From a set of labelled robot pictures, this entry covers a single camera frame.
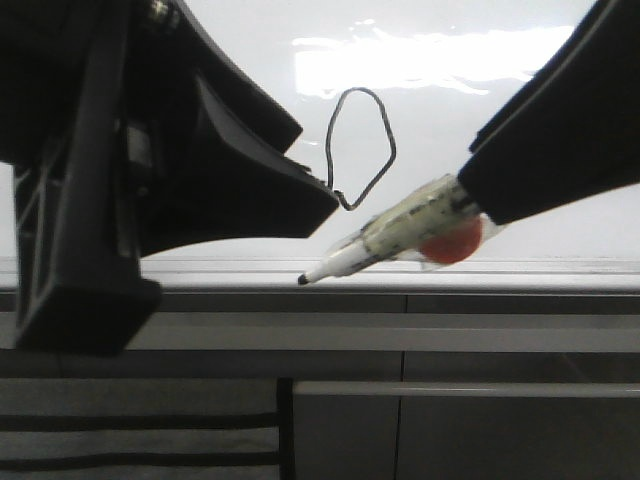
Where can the white whiteboard marker pen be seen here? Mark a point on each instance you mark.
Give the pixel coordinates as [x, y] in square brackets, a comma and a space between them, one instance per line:
[428, 212]

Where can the white whiteboard with aluminium frame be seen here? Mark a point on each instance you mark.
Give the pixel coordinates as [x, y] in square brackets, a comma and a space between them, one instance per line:
[440, 70]

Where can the red round magnet taped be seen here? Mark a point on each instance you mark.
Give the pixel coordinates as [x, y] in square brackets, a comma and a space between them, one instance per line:
[454, 245]

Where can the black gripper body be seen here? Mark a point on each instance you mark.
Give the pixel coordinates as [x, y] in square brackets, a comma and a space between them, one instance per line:
[78, 67]

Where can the grey cabinet with drawers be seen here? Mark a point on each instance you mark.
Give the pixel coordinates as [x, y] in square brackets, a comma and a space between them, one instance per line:
[288, 385]

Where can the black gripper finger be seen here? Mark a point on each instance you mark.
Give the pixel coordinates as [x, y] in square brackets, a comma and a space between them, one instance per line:
[80, 289]
[219, 168]
[572, 131]

